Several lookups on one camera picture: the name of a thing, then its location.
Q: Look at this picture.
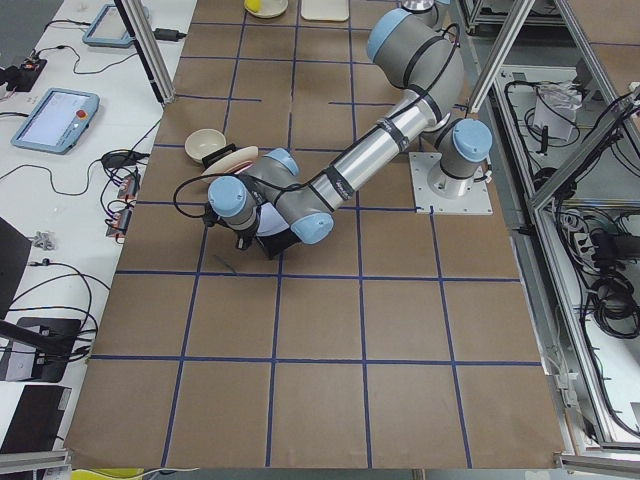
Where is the aluminium frame post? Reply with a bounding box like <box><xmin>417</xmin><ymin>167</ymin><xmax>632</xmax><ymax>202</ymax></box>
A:
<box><xmin>114</xmin><ymin>0</ymin><xmax>175</xmax><ymax>106</ymax></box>

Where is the blue plate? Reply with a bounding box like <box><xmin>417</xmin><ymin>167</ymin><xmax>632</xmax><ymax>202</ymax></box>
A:
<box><xmin>256</xmin><ymin>202</ymin><xmax>290</xmax><ymax>237</ymax></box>

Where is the black power adapter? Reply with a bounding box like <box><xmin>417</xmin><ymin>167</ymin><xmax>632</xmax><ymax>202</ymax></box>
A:
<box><xmin>153</xmin><ymin>28</ymin><xmax>186</xmax><ymax>42</ymax></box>

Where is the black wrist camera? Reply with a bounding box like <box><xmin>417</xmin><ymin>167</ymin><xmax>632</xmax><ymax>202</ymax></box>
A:
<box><xmin>202</xmin><ymin>203</ymin><xmax>219</xmax><ymax>228</ymax></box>

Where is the pink plate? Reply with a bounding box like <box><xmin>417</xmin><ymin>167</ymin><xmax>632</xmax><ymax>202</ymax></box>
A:
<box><xmin>235</xmin><ymin>161</ymin><xmax>254</xmax><ymax>174</ymax></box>

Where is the black dish rack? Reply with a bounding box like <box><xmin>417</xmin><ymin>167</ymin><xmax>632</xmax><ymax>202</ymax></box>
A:
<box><xmin>201</xmin><ymin>148</ymin><xmax>299</xmax><ymax>259</ymax></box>

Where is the cream plate in rack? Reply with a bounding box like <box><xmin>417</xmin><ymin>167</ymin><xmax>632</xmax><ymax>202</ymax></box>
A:
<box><xmin>202</xmin><ymin>146</ymin><xmax>259</xmax><ymax>175</ymax></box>

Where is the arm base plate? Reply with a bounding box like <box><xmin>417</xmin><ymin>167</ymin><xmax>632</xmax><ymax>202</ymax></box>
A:
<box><xmin>409</xmin><ymin>152</ymin><xmax>493</xmax><ymax>216</ymax></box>

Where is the cream plate with lemon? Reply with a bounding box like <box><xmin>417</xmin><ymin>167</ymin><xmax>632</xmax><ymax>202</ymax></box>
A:
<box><xmin>247</xmin><ymin>0</ymin><xmax>288</xmax><ymax>19</ymax></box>

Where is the yellow lemon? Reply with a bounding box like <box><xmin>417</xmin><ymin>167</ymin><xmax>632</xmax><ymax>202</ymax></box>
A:
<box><xmin>244</xmin><ymin>0</ymin><xmax>262</xmax><ymax>14</ymax></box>

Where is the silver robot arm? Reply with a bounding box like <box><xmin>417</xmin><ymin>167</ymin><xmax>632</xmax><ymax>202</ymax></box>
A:
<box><xmin>401</xmin><ymin>0</ymin><xmax>451</xmax><ymax>30</ymax></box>
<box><xmin>203</xmin><ymin>8</ymin><xmax>493</xmax><ymax>257</ymax></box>

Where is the white rectangular tray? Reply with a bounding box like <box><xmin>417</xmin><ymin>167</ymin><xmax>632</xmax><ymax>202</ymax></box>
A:
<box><xmin>301</xmin><ymin>0</ymin><xmax>350</xmax><ymax>22</ymax></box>

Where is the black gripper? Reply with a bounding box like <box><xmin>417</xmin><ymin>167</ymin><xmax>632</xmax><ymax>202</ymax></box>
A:
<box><xmin>235</xmin><ymin>228</ymin><xmax>256</xmax><ymax>249</ymax></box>

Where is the far teach pendant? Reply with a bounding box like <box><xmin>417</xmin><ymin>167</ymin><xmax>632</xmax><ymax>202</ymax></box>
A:
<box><xmin>82</xmin><ymin>3</ymin><xmax>133</xmax><ymax>48</ymax></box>

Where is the teach pendant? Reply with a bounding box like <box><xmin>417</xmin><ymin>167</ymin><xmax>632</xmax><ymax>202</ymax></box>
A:
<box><xmin>11</xmin><ymin>88</ymin><xmax>100</xmax><ymax>155</ymax></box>
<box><xmin>82</xmin><ymin>3</ymin><xmax>133</xmax><ymax>48</ymax></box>

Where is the near teach pendant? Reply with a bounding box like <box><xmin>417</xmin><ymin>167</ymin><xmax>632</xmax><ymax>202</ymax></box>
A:
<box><xmin>11</xmin><ymin>88</ymin><xmax>100</xmax><ymax>155</ymax></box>

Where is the cream bowl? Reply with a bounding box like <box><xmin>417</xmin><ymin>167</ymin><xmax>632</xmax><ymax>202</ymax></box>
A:
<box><xmin>184</xmin><ymin>128</ymin><xmax>227</xmax><ymax>162</ymax></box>

